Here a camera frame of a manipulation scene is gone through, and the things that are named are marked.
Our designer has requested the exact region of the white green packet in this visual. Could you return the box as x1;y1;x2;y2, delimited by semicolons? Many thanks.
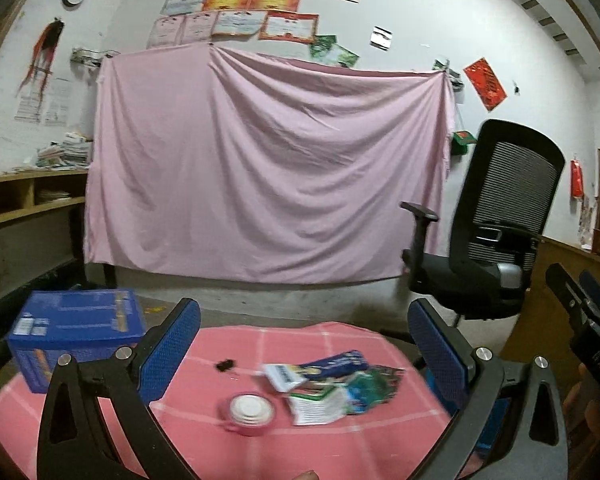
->
287;387;349;426

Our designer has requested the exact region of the green snack wrapper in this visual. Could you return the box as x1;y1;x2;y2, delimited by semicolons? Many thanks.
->
344;372;383;415

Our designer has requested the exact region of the red framed certificate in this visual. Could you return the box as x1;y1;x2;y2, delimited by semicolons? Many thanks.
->
258;11;318;44

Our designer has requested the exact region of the wooden desk panel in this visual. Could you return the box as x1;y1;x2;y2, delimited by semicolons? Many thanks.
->
499;235;600;376

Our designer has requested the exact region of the wooden wall shelf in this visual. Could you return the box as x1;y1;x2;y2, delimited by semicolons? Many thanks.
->
0;169;88;227

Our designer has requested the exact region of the red hanging wall charm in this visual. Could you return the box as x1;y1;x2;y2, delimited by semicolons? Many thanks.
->
570;158;584;200

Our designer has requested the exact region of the red square wall poster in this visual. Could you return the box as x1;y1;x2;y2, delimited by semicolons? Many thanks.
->
464;58;507;112

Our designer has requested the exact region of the pink checkered table cloth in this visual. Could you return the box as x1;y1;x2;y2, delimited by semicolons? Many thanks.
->
0;320;487;480

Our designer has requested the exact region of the black mesh office chair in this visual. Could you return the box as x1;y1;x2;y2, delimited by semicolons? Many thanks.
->
401;119;565;321

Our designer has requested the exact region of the stack of papers on shelf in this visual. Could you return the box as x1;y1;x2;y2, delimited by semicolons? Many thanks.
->
35;132;94;169

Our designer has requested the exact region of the pink hanging bedsheet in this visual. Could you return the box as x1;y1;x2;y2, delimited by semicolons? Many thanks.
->
84;44;455;285

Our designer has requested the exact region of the red tassel wall ornament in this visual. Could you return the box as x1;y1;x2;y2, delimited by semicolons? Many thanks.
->
18;18;65;93

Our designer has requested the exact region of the black binder clip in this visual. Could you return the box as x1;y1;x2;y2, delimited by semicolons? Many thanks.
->
215;359;235;373

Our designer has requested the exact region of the dark blue snack wrapper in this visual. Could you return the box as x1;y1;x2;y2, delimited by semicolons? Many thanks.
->
298;350;370;380

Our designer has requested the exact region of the pink tape roll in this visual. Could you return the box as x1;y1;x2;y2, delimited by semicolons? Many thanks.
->
220;393;276;437

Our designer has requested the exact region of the blue cardboard box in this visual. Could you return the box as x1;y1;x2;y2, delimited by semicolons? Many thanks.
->
7;289;146;394

